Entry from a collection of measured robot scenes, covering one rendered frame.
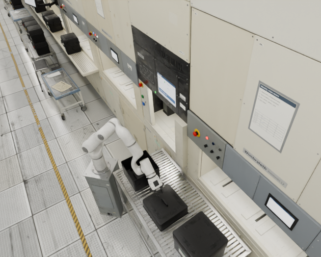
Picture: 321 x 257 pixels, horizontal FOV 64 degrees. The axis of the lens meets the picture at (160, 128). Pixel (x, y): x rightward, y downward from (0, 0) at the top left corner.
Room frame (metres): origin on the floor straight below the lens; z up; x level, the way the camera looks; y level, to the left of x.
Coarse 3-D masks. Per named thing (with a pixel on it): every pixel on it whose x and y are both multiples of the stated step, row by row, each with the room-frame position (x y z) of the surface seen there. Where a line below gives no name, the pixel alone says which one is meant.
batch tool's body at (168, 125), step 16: (144, 48) 2.14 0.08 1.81; (160, 48) 1.88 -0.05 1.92; (160, 64) 1.89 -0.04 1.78; (176, 64) 1.69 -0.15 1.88; (144, 80) 2.20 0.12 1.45; (176, 80) 1.69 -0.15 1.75; (144, 96) 2.26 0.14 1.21; (160, 96) 1.93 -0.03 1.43; (176, 96) 1.69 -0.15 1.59; (144, 112) 2.31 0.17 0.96; (160, 112) 2.39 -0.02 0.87; (176, 112) 1.70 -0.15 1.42; (160, 128) 2.11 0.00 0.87; (176, 128) 1.61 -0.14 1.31; (160, 144) 2.00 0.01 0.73; (176, 144) 1.62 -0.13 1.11; (176, 160) 1.62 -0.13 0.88
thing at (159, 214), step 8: (168, 184) 1.37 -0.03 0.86; (160, 192) 1.29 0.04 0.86; (168, 192) 1.28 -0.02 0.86; (144, 200) 1.22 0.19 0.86; (152, 200) 1.21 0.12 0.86; (160, 200) 1.21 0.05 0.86; (168, 200) 1.20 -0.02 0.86; (176, 200) 1.20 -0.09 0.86; (144, 208) 1.20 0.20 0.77; (152, 208) 1.14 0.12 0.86; (160, 208) 1.14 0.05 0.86; (168, 208) 1.13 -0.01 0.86; (176, 208) 1.12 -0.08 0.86; (184, 208) 1.12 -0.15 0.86; (152, 216) 1.09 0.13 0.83; (160, 216) 1.06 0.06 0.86; (168, 216) 1.06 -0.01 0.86; (176, 216) 1.07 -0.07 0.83; (160, 224) 0.99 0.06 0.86; (168, 224) 1.02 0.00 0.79
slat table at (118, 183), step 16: (160, 160) 1.74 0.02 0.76; (160, 176) 1.54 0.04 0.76; (176, 176) 1.52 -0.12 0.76; (144, 192) 1.37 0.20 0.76; (176, 192) 1.34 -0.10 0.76; (192, 192) 1.33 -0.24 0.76; (192, 208) 1.18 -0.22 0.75; (208, 208) 1.16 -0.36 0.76; (144, 224) 1.06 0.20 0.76; (176, 224) 1.03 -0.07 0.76; (224, 224) 1.00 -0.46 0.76; (144, 240) 1.16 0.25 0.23; (160, 240) 0.91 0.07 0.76; (240, 240) 0.86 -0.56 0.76; (224, 256) 0.75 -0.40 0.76; (240, 256) 0.74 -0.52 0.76
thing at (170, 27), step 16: (128, 0) 2.31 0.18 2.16; (144, 0) 2.06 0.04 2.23; (160, 0) 1.85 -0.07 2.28; (176, 0) 1.68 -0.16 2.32; (144, 16) 2.07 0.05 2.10; (160, 16) 1.85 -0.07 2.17; (176, 16) 1.68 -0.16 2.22; (144, 32) 2.11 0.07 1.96; (160, 32) 1.86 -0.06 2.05; (176, 32) 1.68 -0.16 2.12; (176, 48) 1.69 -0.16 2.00; (144, 64) 2.16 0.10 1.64
